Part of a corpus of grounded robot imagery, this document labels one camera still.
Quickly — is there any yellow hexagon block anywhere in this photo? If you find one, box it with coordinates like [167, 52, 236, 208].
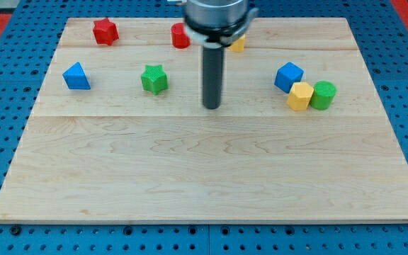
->
[286, 82, 314, 111]

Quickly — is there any blue triangle block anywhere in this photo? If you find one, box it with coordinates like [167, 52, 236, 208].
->
[62, 62, 91, 90]

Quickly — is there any red cylinder block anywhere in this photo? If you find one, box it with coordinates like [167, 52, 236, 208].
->
[171, 23, 191, 49]

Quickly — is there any green star block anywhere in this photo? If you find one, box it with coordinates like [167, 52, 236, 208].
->
[141, 64, 169, 96]

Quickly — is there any blue cube block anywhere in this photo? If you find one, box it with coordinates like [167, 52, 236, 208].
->
[274, 62, 304, 94]

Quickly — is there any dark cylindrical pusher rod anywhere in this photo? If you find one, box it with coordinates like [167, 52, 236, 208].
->
[202, 47, 225, 110]

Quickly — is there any yellow block behind arm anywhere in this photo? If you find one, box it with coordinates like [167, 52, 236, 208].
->
[228, 35, 246, 52]

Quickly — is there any light wooden board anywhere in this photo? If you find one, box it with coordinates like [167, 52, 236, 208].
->
[0, 18, 408, 225]

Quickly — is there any green cylinder block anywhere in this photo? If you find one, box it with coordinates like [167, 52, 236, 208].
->
[310, 80, 337, 111]

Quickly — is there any red star block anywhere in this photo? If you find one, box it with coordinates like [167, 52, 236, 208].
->
[93, 18, 119, 46]

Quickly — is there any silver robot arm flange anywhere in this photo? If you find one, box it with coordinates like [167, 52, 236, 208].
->
[181, 0, 259, 49]

